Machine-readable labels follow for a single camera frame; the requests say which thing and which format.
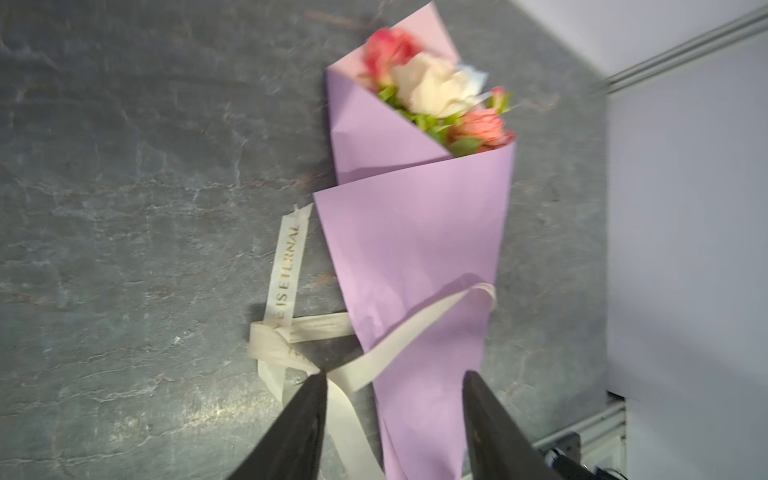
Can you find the dark pink rose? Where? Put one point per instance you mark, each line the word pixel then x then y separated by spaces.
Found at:
pixel 386 49

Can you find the white rose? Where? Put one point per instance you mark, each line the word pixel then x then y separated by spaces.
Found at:
pixel 474 80

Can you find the aluminium frame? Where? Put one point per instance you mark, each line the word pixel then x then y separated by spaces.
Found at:
pixel 730 34

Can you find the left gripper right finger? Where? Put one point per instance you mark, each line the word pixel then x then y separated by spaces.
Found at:
pixel 497 448

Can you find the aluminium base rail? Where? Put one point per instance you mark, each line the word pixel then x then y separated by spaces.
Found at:
pixel 593 448

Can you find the pink spray rose stem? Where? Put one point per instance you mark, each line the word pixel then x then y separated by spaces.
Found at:
pixel 482 129

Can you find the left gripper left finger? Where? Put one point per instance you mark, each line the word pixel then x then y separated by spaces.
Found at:
pixel 292 447

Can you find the cream rose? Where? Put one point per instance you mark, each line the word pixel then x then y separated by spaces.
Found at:
pixel 431 85

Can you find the cream printed ribbon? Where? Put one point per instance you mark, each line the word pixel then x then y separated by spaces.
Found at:
pixel 272 342

